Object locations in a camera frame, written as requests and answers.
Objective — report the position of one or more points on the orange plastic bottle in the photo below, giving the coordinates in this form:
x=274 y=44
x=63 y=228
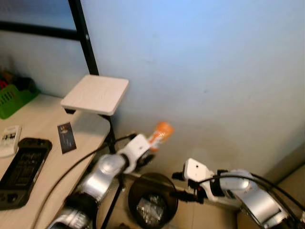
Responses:
x=161 y=134

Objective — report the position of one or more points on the black round trash bin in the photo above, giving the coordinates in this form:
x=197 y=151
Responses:
x=143 y=186

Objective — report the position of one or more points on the crumpled clear plastic wrapper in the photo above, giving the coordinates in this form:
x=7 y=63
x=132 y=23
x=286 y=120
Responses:
x=150 y=210

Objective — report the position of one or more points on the dark photo card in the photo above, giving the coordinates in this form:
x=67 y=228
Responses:
x=67 y=138

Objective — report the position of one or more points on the light wood shelf board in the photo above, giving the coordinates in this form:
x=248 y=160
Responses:
x=95 y=94

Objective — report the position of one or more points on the black handheld game console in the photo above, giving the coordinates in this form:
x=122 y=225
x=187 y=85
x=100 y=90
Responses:
x=24 y=171

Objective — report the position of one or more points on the white remote control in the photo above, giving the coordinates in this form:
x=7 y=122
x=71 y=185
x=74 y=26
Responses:
x=9 y=139

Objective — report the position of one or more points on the green plastic basket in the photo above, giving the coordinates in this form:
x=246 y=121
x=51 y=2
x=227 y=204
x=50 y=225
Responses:
x=12 y=100

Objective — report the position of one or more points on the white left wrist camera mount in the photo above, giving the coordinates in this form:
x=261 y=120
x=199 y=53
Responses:
x=134 y=150

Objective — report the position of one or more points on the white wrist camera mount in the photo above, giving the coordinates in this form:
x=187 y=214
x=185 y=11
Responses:
x=198 y=171
x=134 y=150

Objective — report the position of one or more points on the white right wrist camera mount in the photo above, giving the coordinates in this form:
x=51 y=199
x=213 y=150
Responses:
x=198 y=171

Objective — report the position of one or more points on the black metal desk frame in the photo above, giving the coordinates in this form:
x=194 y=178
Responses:
x=83 y=33

